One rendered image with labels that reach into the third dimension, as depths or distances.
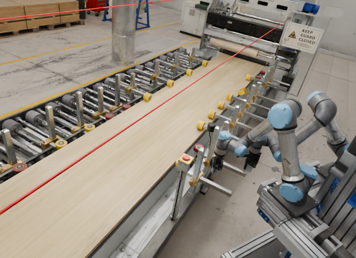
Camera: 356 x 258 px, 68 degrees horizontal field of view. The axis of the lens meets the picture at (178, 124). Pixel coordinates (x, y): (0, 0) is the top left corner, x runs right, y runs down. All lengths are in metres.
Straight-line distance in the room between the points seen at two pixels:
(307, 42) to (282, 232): 2.99
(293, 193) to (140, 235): 0.98
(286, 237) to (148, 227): 0.87
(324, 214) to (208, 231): 1.20
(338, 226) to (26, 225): 1.73
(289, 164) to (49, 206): 1.33
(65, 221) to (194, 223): 1.47
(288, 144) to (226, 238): 1.52
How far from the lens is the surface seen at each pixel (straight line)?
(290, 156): 1.48
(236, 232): 2.84
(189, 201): 1.99
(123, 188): 1.75
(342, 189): 1.79
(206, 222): 2.81
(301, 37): 4.19
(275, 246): 2.63
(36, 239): 1.59
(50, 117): 2.13
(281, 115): 1.39
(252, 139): 1.71
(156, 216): 1.97
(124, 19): 5.66
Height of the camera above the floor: 2.18
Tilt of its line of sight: 33 degrees down
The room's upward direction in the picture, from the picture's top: 10 degrees clockwise
